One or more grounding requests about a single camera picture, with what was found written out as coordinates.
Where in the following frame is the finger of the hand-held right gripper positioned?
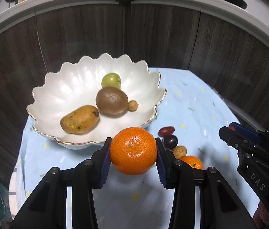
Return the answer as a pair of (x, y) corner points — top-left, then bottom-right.
(229, 122), (261, 142)
(219, 126), (246, 152)

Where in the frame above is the green apple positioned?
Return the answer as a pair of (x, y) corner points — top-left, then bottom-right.
(101, 73), (122, 89)

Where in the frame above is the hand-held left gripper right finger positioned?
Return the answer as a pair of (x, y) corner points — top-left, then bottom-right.
(155, 137), (256, 229)

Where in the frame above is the light blue patterned tablecloth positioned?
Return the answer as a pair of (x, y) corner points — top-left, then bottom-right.
(9, 67), (266, 229)

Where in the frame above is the yellow spotted mango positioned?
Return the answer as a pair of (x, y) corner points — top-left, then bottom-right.
(60, 105), (100, 134)

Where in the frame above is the orange mandarin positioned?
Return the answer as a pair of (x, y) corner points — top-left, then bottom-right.
(110, 127), (158, 175)
(179, 156), (204, 170)

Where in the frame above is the person's right hand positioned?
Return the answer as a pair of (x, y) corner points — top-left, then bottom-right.
(254, 201), (269, 229)

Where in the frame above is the dark purple grape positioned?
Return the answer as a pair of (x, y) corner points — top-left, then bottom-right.
(163, 135), (179, 148)

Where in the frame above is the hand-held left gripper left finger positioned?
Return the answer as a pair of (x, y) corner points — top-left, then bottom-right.
(9, 137), (113, 229)

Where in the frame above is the dark wood kitchen cabinet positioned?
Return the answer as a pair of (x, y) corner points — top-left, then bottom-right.
(0, 0), (269, 186)

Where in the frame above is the brown kiwi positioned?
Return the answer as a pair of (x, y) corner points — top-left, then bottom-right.
(95, 87), (129, 115)

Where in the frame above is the white scalloped ceramic bowl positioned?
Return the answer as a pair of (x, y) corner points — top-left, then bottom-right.
(27, 53), (167, 150)

